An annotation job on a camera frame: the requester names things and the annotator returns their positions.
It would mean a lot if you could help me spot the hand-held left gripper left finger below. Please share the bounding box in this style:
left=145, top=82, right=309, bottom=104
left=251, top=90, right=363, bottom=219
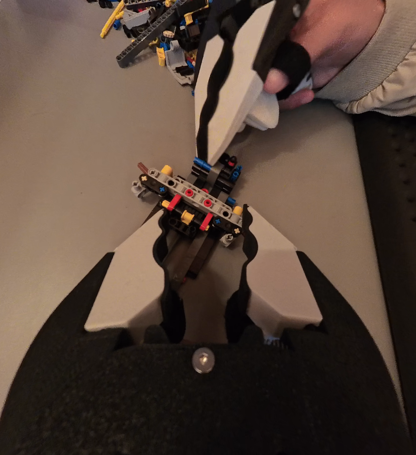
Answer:
left=84, top=210, right=186, bottom=343

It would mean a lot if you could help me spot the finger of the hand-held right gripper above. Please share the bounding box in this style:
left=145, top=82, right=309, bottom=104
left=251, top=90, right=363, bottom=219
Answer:
left=202, top=0, right=280, bottom=167
left=193, top=33, right=230, bottom=159

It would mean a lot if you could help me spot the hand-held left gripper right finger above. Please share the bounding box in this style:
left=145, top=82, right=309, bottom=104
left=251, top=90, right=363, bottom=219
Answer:
left=225, top=205, right=322, bottom=342

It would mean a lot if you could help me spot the toy brick chassis assembly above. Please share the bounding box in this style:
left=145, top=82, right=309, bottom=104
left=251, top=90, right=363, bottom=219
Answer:
left=131, top=153, right=247, bottom=284

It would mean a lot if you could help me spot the person's right forearm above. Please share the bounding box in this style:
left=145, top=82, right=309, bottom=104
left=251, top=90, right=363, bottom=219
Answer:
left=315, top=0, right=416, bottom=137

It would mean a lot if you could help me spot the grey desk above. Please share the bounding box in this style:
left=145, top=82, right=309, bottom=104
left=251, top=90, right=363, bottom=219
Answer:
left=0, top=0, right=407, bottom=450

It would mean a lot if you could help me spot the pile of mixed toy bricks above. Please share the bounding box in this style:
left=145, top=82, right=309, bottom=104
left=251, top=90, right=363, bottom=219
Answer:
left=99, top=0, right=214, bottom=86

